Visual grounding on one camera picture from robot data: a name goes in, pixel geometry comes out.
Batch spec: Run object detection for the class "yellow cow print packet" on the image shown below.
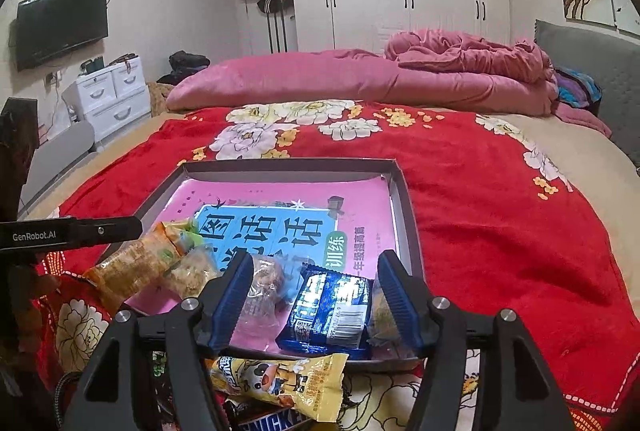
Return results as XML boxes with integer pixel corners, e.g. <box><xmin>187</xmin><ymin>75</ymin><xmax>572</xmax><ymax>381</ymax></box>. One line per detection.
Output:
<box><xmin>205</xmin><ymin>353</ymin><xmax>349</xmax><ymax>423</ymax></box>

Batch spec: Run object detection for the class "brown patterned cloth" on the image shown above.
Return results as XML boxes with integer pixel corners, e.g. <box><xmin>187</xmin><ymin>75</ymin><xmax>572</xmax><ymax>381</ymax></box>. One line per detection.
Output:
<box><xmin>147</xmin><ymin>81</ymin><xmax>176</xmax><ymax>116</ymax></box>

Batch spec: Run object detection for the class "black braided cable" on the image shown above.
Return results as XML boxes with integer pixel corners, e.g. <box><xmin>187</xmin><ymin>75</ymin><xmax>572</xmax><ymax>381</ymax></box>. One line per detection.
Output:
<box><xmin>50</xmin><ymin>371</ymin><xmax>81</xmax><ymax>431</ymax></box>

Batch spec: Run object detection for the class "pink book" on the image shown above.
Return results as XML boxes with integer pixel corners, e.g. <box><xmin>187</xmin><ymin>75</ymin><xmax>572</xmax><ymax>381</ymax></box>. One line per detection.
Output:
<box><xmin>122</xmin><ymin>176</ymin><xmax>401</xmax><ymax>357</ymax></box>

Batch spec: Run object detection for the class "folded pink duvet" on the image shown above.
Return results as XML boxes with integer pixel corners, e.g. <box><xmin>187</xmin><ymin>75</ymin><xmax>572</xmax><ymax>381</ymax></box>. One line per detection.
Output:
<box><xmin>384</xmin><ymin>28</ymin><xmax>558</xmax><ymax>116</ymax></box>

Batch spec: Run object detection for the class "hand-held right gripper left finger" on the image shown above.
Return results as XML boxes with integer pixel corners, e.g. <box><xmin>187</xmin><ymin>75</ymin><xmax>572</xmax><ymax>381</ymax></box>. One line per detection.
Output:
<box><xmin>62</xmin><ymin>252</ymin><xmax>255</xmax><ymax>431</ymax></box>

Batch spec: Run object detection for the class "yellow pastry clear packet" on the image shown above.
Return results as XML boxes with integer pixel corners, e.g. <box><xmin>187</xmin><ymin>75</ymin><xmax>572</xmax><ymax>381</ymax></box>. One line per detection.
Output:
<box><xmin>367</xmin><ymin>278</ymin><xmax>418</xmax><ymax>359</ymax></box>

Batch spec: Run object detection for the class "long pink quilt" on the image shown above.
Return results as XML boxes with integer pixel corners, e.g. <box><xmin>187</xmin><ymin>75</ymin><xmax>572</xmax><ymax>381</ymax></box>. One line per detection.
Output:
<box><xmin>166</xmin><ymin>50</ymin><xmax>558</xmax><ymax>118</ymax></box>

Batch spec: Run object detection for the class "clear biscuit packet red label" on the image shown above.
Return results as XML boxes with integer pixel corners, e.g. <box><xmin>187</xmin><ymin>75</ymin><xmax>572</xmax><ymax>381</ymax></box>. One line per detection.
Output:
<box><xmin>162</xmin><ymin>243</ymin><xmax>221</xmax><ymax>299</ymax></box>

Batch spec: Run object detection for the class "black bag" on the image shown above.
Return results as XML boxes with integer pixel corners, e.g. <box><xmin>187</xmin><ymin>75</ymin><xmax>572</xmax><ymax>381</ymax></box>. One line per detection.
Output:
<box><xmin>159</xmin><ymin>51</ymin><xmax>211</xmax><ymax>86</ymax></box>

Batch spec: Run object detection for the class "grey padded headboard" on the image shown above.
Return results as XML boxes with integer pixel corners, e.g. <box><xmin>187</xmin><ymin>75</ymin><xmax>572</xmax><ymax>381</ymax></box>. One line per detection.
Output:
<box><xmin>534</xmin><ymin>18</ymin><xmax>640</xmax><ymax>172</ymax></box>

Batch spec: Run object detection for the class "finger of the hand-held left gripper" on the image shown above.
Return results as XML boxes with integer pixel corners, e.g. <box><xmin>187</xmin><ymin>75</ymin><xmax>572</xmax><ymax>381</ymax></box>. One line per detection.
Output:
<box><xmin>62</xmin><ymin>217</ymin><xmax>144</xmax><ymax>248</ymax></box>

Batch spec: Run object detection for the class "blue snack packet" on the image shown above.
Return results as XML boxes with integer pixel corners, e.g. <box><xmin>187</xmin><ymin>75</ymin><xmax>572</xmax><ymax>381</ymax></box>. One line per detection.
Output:
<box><xmin>276</xmin><ymin>262</ymin><xmax>375</xmax><ymax>359</ymax></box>

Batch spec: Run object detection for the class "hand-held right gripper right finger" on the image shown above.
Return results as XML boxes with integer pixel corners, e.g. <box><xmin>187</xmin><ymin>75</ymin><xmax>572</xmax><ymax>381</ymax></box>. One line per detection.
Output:
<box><xmin>376</xmin><ymin>250</ymin><xmax>576</xmax><ymax>431</ymax></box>

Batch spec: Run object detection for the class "orange cake packet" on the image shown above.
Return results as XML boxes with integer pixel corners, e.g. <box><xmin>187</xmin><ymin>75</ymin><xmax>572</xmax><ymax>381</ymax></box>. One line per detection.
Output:
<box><xmin>82</xmin><ymin>220</ymin><xmax>201</xmax><ymax>314</ymax></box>

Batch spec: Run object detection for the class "brown pastry clear packet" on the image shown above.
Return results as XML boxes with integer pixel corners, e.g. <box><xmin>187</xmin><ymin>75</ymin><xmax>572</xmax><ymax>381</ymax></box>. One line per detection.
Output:
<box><xmin>235</xmin><ymin>256</ymin><xmax>301</xmax><ymax>347</ymax></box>

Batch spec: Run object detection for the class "red floral blanket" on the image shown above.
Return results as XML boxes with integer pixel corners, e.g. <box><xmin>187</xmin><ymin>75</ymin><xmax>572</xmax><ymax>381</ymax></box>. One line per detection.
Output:
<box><xmin>30</xmin><ymin>100</ymin><xmax>640</xmax><ymax>431</ymax></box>

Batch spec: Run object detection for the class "black wall television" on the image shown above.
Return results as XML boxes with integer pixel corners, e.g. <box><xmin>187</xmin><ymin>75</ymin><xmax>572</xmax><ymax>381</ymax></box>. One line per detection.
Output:
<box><xmin>11</xmin><ymin>0</ymin><xmax>110</xmax><ymax>72</ymax></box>

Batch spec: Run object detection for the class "beige bed sheet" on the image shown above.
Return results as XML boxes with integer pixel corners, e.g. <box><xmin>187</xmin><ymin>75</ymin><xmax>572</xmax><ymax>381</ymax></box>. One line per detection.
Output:
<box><xmin>500</xmin><ymin>111</ymin><xmax>640</xmax><ymax>272</ymax></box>

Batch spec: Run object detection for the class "dark chocolate bar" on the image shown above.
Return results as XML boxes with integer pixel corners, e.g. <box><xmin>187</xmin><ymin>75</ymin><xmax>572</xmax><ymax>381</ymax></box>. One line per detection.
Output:
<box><xmin>222</xmin><ymin>398</ymin><xmax>313</xmax><ymax>431</ymax></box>

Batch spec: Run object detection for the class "white drawer chest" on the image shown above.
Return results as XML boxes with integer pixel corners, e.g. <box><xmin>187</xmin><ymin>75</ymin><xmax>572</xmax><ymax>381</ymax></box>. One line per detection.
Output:
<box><xmin>75</xmin><ymin>61</ymin><xmax>151</xmax><ymax>142</ymax></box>

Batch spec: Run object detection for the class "purple teal cloth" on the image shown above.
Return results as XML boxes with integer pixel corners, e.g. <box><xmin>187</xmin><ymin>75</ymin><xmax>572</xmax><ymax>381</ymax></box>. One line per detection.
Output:
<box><xmin>555</xmin><ymin>66</ymin><xmax>603</xmax><ymax>106</ymax></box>

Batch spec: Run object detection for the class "dark grey cardboard box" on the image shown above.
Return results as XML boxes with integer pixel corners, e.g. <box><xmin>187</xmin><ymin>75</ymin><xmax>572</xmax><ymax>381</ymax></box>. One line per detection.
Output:
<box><xmin>97</xmin><ymin>157</ymin><xmax>426</xmax><ymax>374</ymax></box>

